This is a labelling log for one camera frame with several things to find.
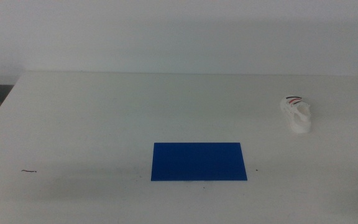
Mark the small dark thread scrap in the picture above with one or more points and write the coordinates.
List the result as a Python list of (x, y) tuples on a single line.
[(28, 170)]

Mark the blue rectangular mat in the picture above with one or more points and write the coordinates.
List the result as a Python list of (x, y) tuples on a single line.
[(197, 161)]

